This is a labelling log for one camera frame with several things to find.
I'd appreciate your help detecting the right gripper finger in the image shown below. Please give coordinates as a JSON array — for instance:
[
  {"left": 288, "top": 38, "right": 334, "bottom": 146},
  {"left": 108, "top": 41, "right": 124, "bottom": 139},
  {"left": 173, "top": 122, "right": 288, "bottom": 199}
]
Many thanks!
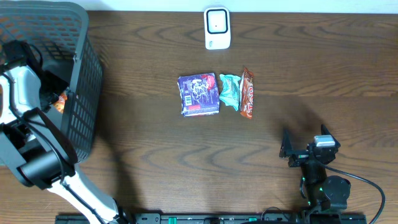
[
  {"left": 321, "top": 124, "right": 341, "bottom": 148},
  {"left": 279, "top": 129, "right": 293, "bottom": 158}
]

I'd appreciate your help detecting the teal snack packet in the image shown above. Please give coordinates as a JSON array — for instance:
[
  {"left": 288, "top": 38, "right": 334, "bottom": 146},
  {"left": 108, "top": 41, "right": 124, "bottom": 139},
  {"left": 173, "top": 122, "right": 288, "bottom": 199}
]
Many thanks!
[{"left": 220, "top": 74, "right": 241, "bottom": 111}]

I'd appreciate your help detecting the orange red snack bar wrapper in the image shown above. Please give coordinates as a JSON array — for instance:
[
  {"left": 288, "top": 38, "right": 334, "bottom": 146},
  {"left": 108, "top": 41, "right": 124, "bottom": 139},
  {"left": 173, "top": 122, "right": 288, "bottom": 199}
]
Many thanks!
[{"left": 239, "top": 68, "right": 254, "bottom": 119}]

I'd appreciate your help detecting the purple snack box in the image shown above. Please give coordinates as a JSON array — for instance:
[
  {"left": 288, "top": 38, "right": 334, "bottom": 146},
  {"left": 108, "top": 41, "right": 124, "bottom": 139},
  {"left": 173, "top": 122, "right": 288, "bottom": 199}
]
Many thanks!
[{"left": 177, "top": 73, "right": 220, "bottom": 117}]

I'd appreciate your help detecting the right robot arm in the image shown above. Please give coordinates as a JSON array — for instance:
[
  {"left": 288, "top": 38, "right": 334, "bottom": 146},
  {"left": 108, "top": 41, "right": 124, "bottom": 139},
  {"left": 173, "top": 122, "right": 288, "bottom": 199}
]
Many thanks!
[{"left": 279, "top": 125, "right": 351, "bottom": 223}]

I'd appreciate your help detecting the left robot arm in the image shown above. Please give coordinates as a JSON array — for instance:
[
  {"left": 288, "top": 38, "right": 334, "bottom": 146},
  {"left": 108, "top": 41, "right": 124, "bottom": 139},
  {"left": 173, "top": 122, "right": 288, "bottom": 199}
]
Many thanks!
[{"left": 1, "top": 40, "right": 135, "bottom": 223}]

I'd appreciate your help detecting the white barcode scanner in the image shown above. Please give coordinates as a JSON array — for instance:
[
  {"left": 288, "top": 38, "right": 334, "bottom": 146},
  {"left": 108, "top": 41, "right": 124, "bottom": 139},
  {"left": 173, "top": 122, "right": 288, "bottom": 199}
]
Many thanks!
[{"left": 203, "top": 7, "right": 231, "bottom": 50}]

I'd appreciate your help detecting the small orange snack packet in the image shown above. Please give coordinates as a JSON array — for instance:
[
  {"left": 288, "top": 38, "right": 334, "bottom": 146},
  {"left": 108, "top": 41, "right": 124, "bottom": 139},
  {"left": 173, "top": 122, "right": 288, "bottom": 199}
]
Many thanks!
[{"left": 53, "top": 91, "right": 68, "bottom": 114}]

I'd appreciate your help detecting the grey plastic mesh basket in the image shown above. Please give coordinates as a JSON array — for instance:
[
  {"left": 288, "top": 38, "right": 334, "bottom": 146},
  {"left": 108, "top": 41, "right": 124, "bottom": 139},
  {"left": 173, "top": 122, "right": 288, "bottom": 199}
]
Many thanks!
[{"left": 1, "top": 1, "right": 103, "bottom": 162}]

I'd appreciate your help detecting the right black cable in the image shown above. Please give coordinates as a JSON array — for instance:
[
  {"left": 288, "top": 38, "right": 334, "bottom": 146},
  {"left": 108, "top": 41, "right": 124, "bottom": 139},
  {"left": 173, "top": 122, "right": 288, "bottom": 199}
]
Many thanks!
[{"left": 323, "top": 163, "right": 386, "bottom": 224}]

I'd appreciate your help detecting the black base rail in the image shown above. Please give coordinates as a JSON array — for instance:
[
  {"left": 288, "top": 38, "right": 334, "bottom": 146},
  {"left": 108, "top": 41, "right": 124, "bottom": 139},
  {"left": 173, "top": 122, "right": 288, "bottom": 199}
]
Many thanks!
[{"left": 55, "top": 212, "right": 368, "bottom": 224}]

